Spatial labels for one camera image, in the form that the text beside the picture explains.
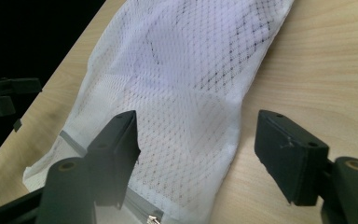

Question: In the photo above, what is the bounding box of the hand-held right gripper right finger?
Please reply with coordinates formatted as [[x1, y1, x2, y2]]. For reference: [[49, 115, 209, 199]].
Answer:
[[254, 109, 330, 207]]

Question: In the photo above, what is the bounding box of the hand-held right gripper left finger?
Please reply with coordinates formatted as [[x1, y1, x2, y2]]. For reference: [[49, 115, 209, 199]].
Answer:
[[85, 109, 142, 209]]

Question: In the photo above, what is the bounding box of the white mesh laundry bag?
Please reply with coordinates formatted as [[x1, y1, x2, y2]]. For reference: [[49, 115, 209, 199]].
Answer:
[[22, 0, 296, 224]]

